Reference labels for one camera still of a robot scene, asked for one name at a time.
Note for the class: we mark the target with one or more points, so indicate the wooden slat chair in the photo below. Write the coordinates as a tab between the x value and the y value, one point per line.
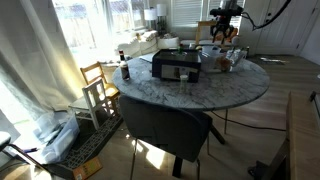
100	78

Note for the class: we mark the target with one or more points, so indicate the orange snack bag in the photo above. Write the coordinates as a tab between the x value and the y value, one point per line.
223	63

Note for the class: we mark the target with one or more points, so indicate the small white wooden chair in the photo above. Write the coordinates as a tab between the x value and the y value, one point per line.
91	101

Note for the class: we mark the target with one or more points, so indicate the light wooden chair frame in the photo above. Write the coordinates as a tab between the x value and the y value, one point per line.
204	28

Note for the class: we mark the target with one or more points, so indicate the clear plastic bin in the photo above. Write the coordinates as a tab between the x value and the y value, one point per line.
233	65

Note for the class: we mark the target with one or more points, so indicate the clear plastic storage tub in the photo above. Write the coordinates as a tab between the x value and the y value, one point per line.
60	140

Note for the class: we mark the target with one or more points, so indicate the glass salt shaker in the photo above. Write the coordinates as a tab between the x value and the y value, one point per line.
183	84

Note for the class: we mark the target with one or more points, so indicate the navy blue cardboard box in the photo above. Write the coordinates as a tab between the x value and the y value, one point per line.
176	65

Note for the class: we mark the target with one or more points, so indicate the light curtain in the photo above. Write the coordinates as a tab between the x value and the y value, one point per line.
30	60

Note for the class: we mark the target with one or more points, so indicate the wooden bench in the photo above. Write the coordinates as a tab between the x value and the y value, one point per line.
303	140

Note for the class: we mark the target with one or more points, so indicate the white table lamp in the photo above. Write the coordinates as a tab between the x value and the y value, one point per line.
150	15
161	10

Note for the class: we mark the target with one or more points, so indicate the soy sauce bottle red cap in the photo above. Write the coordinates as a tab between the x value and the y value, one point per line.
124	68

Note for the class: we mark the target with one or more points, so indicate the green glass bottle red cap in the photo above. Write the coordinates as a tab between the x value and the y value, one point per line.
180	49

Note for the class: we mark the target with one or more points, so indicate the white round ottoman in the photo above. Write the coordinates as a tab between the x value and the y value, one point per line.
168	42

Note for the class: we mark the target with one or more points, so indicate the white sofa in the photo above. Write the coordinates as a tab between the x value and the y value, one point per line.
136	43

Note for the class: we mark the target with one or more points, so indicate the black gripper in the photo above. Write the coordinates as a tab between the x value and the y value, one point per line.
225	18

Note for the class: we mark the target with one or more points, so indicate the dark grey upholstered chair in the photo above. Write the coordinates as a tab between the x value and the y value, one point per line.
166	130

